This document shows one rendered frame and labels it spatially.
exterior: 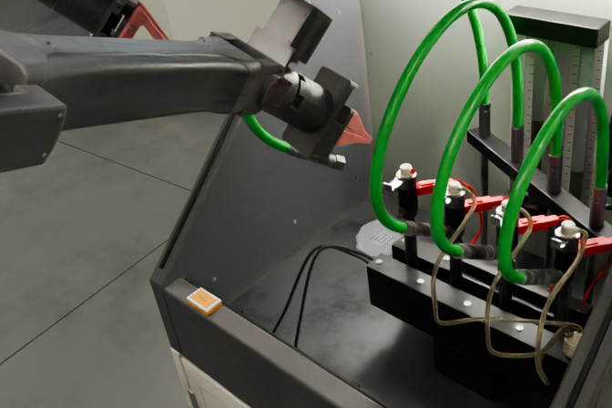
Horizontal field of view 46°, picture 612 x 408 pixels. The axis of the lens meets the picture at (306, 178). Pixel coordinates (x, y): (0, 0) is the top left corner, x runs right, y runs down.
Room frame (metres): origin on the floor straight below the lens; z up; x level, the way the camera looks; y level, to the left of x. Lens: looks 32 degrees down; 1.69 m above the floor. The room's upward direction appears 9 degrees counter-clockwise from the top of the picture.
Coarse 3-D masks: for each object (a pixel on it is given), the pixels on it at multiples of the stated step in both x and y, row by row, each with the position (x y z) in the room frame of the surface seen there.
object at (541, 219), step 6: (534, 216) 0.73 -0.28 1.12; (540, 216) 0.73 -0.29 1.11; (552, 216) 0.73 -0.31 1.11; (522, 222) 0.72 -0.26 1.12; (534, 222) 0.72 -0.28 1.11; (540, 222) 0.72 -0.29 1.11; (546, 222) 0.72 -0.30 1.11; (552, 222) 0.72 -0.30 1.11; (558, 222) 0.72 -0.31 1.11; (522, 228) 0.71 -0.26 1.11; (534, 228) 0.72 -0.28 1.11; (540, 228) 0.72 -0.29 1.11; (546, 228) 0.72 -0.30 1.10
